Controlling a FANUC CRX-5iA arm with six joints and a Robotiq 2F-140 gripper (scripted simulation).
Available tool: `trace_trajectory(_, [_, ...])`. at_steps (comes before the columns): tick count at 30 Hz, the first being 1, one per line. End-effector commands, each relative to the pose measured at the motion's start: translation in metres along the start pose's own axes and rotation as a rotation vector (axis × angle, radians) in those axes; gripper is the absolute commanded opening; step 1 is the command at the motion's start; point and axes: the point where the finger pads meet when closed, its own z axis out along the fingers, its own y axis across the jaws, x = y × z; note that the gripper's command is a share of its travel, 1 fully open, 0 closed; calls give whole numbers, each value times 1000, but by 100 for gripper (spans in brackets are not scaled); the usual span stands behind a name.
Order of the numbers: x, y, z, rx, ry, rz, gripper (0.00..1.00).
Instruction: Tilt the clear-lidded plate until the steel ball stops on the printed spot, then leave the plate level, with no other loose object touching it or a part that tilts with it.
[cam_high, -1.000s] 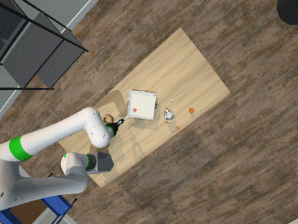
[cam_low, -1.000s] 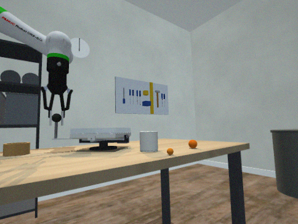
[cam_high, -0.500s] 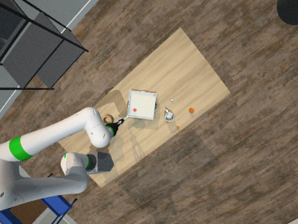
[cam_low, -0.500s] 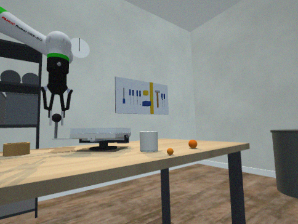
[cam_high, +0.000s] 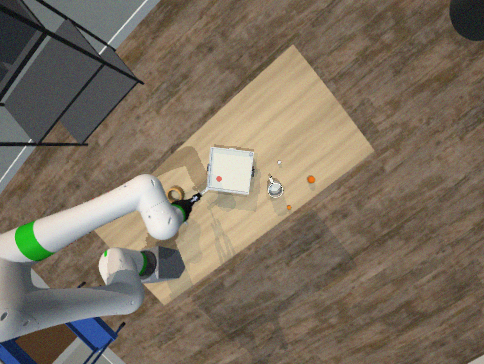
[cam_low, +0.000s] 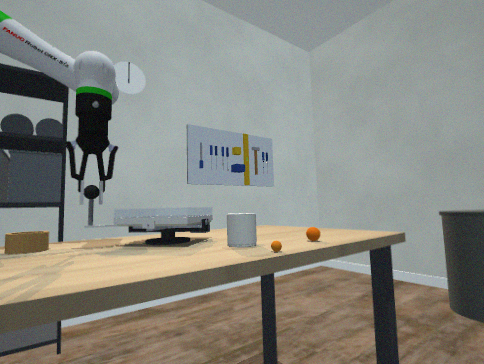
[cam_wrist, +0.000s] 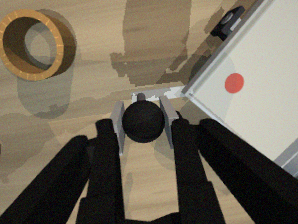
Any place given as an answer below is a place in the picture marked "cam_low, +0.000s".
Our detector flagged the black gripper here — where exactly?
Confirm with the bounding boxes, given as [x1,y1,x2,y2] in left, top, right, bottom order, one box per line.
[66,114,118,204]

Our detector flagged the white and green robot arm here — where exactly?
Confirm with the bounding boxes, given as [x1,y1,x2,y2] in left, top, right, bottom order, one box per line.
[0,11,119,121]

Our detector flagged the tan tape roll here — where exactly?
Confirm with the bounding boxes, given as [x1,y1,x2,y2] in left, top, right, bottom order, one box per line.
[4,231,49,254]

